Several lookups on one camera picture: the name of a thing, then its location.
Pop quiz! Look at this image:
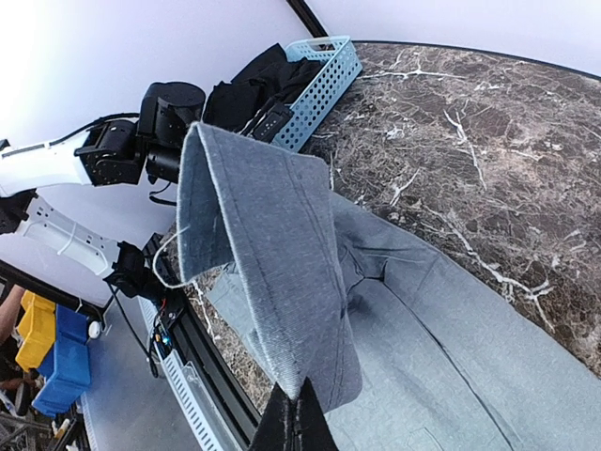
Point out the black garment in basket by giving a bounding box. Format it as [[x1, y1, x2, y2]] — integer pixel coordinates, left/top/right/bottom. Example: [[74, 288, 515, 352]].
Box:
[[203, 43, 323, 132]]

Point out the light blue plastic basket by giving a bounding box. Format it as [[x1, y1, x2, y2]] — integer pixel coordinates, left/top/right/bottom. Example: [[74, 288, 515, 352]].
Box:
[[271, 36, 362, 152]]

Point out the white slotted cable duct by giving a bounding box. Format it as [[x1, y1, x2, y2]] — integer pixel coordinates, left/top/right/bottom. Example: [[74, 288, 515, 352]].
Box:
[[138, 298, 238, 450]]

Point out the yellow plastic bin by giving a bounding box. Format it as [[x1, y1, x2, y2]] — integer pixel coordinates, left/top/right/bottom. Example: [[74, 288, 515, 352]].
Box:
[[15, 290, 56, 371]]

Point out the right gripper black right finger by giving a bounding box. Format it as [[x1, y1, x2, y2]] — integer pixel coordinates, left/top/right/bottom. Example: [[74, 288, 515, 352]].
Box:
[[293, 378, 338, 451]]

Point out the black left corner post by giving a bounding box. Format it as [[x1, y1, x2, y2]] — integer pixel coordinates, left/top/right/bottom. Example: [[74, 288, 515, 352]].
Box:
[[286, 0, 328, 38]]

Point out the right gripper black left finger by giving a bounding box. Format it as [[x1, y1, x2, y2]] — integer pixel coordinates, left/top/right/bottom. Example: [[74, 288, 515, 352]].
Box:
[[248, 383, 295, 451]]

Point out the blue plastic bin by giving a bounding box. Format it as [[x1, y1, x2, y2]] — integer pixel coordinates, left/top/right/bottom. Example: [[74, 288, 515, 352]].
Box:
[[32, 305, 91, 417]]

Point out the grey long sleeve shirt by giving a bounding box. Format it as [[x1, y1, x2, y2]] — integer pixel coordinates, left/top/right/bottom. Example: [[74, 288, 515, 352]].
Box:
[[177, 122, 600, 450]]

